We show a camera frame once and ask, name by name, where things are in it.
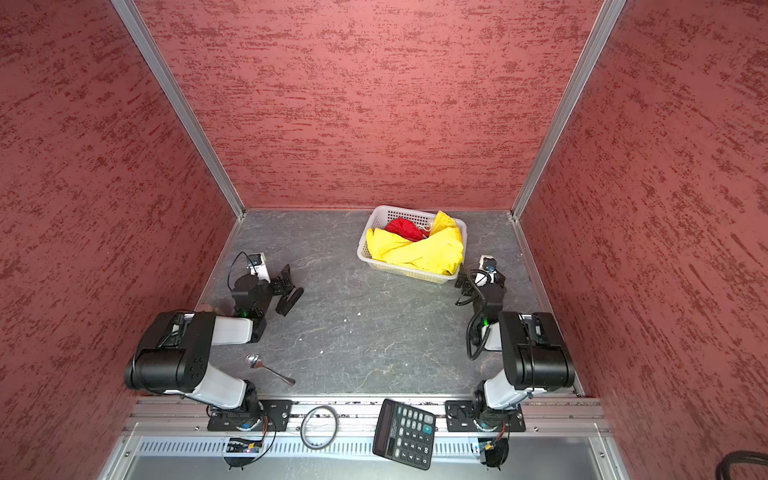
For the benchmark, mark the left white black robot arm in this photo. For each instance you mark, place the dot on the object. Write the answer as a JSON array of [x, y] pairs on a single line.
[[173, 355]]

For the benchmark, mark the left aluminium corner post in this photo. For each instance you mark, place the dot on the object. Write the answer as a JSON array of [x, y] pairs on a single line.
[[138, 30]]

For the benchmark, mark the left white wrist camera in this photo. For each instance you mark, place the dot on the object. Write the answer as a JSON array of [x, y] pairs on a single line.
[[257, 266]]

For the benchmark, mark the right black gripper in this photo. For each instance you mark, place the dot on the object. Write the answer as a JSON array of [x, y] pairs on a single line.
[[475, 283]]

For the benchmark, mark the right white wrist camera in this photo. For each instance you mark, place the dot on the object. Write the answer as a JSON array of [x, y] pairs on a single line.
[[488, 264]]

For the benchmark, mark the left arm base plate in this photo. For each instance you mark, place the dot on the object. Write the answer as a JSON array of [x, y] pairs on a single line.
[[273, 414]]

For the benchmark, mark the aluminium front frame rail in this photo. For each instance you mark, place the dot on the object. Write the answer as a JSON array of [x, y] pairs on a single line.
[[166, 426]]

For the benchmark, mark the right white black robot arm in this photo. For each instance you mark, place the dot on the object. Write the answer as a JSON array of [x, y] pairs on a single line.
[[535, 358]]

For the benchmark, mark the circuit board with wires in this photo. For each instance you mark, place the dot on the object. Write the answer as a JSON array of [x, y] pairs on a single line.
[[242, 452], [494, 453]]

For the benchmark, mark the right circuit board with wires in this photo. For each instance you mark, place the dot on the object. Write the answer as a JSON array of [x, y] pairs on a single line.
[[494, 453]]

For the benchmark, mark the right aluminium corner post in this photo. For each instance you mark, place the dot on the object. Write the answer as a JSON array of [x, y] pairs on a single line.
[[599, 34]]

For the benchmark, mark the left circuit board with wires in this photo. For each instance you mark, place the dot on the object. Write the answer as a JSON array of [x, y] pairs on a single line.
[[242, 452]]

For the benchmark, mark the yellow shorts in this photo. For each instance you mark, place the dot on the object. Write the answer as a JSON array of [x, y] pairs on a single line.
[[420, 247]]

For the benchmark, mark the metal spoon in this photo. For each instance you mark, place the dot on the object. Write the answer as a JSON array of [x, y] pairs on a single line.
[[255, 361]]

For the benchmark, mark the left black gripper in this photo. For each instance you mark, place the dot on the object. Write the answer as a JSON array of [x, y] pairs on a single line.
[[276, 285]]

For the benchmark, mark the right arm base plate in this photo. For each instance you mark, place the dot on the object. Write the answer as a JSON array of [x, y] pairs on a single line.
[[467, 416]]

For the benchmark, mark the red shorts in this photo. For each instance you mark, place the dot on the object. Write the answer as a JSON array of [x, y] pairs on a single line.
[[406, 229]]

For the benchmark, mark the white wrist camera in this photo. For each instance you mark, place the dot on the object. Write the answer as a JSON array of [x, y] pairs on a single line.
[[488, 264], [257, 266]]

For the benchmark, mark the black calculator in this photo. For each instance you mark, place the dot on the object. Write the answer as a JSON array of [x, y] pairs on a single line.
[[405, 434]]

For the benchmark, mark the aluminium corner post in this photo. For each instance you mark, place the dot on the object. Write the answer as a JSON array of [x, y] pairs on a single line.
[[138, 30], [599, 34]]

